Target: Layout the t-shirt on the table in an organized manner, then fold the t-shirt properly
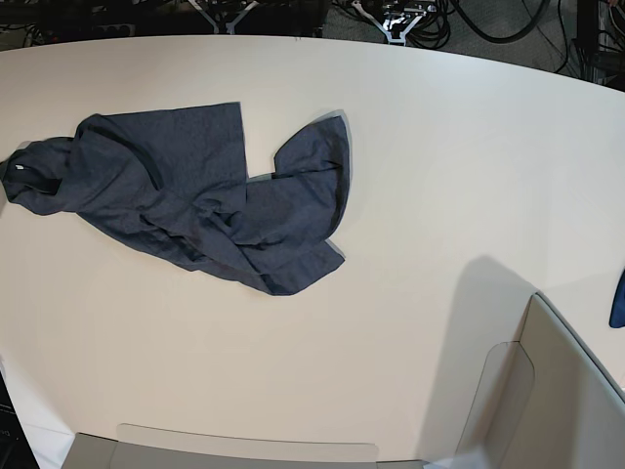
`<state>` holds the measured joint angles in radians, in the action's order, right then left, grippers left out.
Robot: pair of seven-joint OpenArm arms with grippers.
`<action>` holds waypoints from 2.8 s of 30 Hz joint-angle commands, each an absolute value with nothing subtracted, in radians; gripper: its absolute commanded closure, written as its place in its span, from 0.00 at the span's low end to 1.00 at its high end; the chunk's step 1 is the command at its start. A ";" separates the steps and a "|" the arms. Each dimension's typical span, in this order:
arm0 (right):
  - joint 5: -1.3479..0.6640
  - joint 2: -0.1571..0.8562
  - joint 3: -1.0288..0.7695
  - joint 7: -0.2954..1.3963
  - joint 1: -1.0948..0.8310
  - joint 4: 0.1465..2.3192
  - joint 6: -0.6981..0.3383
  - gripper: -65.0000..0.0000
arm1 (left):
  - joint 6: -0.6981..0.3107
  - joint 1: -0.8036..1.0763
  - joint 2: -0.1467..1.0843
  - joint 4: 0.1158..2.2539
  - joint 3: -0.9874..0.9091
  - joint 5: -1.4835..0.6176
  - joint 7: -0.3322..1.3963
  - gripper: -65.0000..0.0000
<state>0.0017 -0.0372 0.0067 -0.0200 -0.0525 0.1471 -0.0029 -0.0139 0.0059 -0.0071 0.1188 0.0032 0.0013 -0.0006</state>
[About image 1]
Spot dark blue t-shirt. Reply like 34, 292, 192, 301
1, 103, 351, 296

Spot silver y-shaped stand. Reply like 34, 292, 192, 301
370, 1, 437, 46
188, 0, 260, 35

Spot blue cloth at right edge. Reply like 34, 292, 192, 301
608, 271, 625, 328

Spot black cable bundle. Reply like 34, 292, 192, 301
409, 0, 577, 74

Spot silver Y-shaped stand right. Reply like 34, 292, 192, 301
370, 1, 437, 46

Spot black device lower left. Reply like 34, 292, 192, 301
0, 378, 39, 469

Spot silver Y-shaped stand left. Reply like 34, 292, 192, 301
188, 0, 260, 35

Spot grey cardboard box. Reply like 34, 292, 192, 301
64, 293, 624, 468

